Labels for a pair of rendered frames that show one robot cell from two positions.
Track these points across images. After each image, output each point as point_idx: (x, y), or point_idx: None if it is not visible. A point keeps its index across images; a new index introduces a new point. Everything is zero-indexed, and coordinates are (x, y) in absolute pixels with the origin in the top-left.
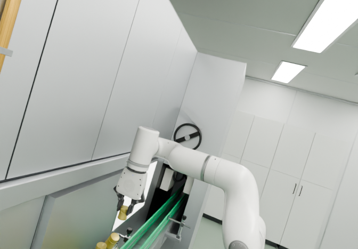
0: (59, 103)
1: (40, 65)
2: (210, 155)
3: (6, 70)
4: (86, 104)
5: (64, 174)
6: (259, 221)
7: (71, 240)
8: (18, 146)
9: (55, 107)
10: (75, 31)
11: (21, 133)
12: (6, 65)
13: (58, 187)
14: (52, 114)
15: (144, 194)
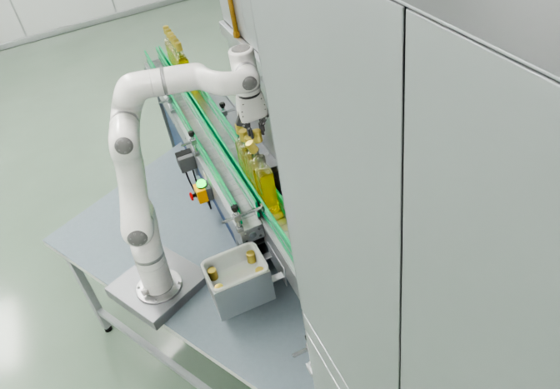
0: (247, 2)
1: None
2: (161, 67)
3: None
4: None
5: (258, 62)
6: (112, 123)
7: None
8: (245, 24)
9: (247, 4)
10: None
11: (243, 16)
12: None
13: (259, 71)
14: (248, 10)
15: (237, 118)
